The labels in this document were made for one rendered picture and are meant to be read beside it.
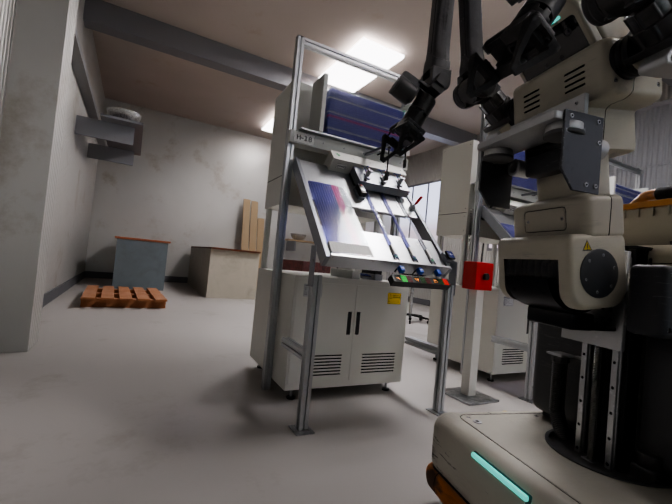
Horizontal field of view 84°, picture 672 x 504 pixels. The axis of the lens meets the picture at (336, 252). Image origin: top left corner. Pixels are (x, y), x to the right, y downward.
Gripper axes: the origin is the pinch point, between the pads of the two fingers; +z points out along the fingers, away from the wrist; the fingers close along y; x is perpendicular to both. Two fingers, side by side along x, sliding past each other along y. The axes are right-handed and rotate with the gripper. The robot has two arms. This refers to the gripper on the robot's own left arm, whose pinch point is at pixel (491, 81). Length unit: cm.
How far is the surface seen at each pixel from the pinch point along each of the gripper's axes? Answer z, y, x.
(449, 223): -74, -197, 120
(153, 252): 107, -605, -60
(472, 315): -7, -125, 124
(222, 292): 94, -545, 56
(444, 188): -99, -207, 104
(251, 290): 67, -551, 92
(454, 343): 2, -179, 168
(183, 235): 62, -786, -47
